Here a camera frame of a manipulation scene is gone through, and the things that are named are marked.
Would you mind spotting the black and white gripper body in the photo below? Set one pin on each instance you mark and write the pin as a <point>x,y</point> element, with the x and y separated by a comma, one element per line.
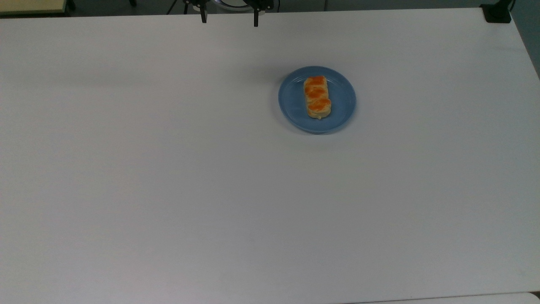
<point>261,4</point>

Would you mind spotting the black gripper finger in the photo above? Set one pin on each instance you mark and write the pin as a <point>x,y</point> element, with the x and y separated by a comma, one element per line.
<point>256,19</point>
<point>204,17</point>

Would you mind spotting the orange glazed bread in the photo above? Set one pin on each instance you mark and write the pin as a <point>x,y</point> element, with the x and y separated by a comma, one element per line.
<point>317,96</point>

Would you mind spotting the black thin stand legs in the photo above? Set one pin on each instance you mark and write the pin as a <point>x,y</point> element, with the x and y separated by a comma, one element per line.
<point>172,7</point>

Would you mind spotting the blue round plate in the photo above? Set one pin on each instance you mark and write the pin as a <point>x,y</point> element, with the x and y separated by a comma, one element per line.
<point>341,105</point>

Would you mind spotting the beige side table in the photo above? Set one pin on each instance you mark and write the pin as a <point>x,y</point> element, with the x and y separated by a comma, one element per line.
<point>29,6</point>

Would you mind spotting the black table clamp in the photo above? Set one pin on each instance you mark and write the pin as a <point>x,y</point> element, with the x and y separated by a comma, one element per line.
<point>498,13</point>

